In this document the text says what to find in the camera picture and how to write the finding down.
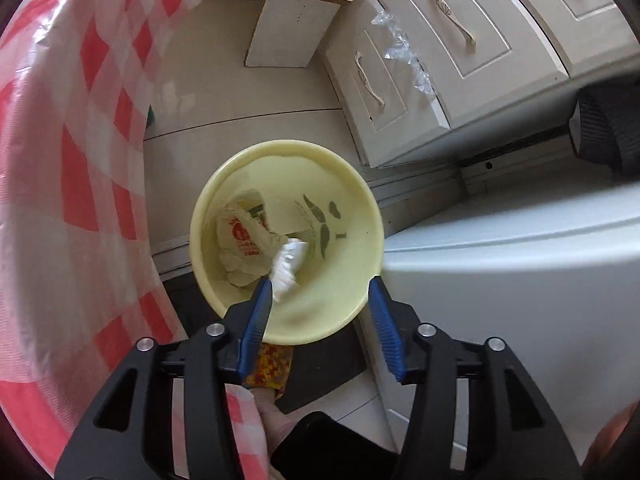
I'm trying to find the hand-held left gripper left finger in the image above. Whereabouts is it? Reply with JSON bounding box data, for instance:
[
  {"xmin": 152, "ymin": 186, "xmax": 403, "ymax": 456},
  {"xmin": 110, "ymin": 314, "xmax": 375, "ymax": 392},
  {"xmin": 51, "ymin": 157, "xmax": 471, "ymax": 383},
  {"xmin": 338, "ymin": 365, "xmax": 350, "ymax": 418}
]
[{"xmin": 54, "ymin": 276, "xmax": 273, "ymax": 480}]

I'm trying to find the colourful patterned slipper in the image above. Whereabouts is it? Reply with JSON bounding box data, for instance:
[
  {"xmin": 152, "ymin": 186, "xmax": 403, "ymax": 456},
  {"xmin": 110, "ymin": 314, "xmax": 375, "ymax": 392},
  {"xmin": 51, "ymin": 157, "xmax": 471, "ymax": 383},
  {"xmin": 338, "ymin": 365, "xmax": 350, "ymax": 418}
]
[{"xmin": 245, "ymin": 342, "xmax": 293, "ymax": 401}]

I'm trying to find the curved metal drawer handle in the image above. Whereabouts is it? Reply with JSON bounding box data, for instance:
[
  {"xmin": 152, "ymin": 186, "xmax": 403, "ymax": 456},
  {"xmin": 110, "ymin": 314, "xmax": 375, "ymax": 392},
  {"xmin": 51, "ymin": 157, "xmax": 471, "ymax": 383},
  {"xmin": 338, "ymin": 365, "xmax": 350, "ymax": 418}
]
[
  {"xmin": 354, "ymin": 51, "xmax": 386, "ymax": 108},
  {"xmin": 425, "ymin": 0, "xmax": 476, "ymax": 47}
]

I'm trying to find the white wooden stool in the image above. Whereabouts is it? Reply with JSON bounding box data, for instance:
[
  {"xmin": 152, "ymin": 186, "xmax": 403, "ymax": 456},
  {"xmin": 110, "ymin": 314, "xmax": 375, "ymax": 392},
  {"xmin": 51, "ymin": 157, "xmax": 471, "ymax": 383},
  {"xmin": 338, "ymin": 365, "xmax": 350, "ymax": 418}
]
[{"xmin": 244, "ymin": 0, "xmax": 353, "ymax": 68}]

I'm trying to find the white tissue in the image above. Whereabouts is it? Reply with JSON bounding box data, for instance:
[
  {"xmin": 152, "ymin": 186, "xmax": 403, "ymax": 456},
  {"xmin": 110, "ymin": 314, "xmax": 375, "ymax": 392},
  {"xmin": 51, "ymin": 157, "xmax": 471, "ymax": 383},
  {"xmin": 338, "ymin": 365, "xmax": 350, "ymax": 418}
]
[{"xmin": 269, "ymin": 238, "xmax": 310, "ymax": 305}]

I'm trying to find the yellow plastic basin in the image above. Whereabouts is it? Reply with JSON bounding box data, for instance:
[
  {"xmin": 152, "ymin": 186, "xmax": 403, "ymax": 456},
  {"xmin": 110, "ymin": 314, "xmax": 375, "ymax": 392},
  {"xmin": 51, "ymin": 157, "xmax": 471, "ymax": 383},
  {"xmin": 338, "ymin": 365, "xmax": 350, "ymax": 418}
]
[{"xmin": 189, "ymin": 139, "xmax": 386, "ymax": 346}]

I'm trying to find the person's leg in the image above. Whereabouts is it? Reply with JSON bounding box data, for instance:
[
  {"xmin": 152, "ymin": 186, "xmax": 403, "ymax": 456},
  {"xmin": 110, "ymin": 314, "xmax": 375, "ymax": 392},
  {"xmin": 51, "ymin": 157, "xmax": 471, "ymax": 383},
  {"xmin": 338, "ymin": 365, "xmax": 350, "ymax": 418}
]
[{"xmin": 252, "ymin": 387, "xmax": 401, "ymax": 480}]

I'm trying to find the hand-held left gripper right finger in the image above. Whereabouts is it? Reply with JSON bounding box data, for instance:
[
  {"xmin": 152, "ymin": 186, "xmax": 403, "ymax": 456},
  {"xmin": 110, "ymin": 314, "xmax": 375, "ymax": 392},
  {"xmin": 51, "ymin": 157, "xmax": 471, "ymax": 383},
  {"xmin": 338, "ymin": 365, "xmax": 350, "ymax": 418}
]
[{"xmin": 367, "ymin": 275, "xmax": 586, "ymax": 480}]

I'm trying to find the white drawer cabinet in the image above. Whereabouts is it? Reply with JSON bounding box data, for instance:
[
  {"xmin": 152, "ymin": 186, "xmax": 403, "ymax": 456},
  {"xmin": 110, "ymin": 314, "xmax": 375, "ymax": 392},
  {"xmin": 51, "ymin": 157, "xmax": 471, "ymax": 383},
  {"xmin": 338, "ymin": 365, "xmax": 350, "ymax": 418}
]
[{"xmin": 322, "ymin": 0, "xmax": 621, "ymax": 168}]

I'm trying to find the crumpled red-print plastic bag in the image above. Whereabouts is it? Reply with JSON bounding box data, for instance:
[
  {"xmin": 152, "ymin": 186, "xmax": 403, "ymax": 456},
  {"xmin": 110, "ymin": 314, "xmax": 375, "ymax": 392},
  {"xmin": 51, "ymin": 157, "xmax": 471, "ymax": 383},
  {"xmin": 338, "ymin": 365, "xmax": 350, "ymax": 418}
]
[{"xmin": 215, "ymin": 189, "xmax": 291, "ymax": 288}]

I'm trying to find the red white checkered tablecloth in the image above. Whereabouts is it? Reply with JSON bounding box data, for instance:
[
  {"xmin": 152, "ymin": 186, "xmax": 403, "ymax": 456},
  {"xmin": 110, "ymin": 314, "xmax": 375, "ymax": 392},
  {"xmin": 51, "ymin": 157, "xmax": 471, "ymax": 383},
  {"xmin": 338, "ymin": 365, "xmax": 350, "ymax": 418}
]
[{"xmin": 0, "ymin": 0, "xmax": 263, "ymax": 480}]

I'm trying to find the white appliance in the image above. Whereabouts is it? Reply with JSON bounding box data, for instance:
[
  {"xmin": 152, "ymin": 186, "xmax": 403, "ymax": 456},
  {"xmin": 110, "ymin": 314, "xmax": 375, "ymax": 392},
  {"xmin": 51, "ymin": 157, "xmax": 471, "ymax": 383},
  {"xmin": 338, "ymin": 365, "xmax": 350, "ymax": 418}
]
[{"xmin": 382, "ymin": 175, "xmax": 640, "ymax": 461}]

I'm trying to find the clear crumpled tape strip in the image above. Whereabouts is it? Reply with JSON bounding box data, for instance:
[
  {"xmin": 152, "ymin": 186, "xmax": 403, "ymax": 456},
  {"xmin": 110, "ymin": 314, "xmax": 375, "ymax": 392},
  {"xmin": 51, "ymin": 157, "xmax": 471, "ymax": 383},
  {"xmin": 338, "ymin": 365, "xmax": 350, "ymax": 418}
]
[{"xmin": 371, "ymin": 9, "xmax": 433, "ymax": 102}]

